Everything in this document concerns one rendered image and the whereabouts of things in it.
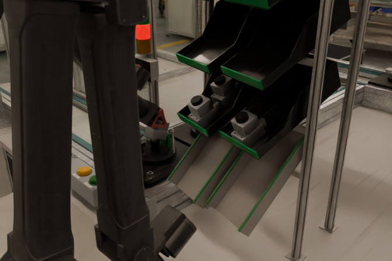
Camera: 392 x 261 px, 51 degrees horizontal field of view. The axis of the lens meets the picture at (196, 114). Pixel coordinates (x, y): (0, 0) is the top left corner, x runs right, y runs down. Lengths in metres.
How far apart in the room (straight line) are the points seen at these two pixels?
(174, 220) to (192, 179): 0.48
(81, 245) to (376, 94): 1.52
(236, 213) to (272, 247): 0.19
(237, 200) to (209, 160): 0.15
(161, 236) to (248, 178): 0.45
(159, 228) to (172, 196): 0.57
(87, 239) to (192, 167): 0.35
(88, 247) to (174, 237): 0.55
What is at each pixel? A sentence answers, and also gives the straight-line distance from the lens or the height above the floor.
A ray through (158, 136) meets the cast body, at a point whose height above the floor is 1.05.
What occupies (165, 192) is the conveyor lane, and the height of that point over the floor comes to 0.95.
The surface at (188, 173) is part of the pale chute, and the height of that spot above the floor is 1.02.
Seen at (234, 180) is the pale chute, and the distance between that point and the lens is 1.07.
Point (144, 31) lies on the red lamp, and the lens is 1.42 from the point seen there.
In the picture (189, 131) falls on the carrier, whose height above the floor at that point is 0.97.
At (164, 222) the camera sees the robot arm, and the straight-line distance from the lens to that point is 0.67.
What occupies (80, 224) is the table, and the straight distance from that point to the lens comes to 1.28.
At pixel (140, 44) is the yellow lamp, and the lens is 1.43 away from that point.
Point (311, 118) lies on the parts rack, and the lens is 0.94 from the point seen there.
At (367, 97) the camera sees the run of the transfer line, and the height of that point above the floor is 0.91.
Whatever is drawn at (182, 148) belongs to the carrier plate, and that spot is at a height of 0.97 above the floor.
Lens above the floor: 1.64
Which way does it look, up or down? 24 degrees down
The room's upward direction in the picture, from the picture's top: straight up
